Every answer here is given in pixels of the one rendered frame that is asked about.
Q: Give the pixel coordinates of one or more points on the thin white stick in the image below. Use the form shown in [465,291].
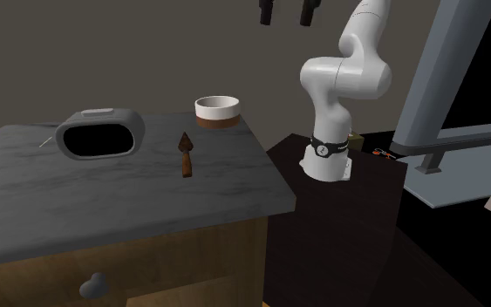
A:
[45,142]

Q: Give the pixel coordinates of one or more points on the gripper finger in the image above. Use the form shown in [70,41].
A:
[266,12]
[308,15]

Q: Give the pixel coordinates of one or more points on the small olive box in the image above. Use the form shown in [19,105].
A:
[356,140]

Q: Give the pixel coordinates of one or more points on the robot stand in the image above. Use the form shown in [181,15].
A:
[334,238]

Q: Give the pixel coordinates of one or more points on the grey frame furniture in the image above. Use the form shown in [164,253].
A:
[436,76]

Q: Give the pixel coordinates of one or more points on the grey alarm clock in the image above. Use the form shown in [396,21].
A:
[138,127]

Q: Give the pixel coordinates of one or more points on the brown wooden trowel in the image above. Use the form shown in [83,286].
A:
[187,163]

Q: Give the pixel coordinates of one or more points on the white and brown bowl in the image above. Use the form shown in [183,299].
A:
[217,114]

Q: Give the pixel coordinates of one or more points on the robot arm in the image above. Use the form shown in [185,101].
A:
[334,123]

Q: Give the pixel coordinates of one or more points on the wooden cabinet with grey top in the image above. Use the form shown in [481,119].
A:
[109,204]

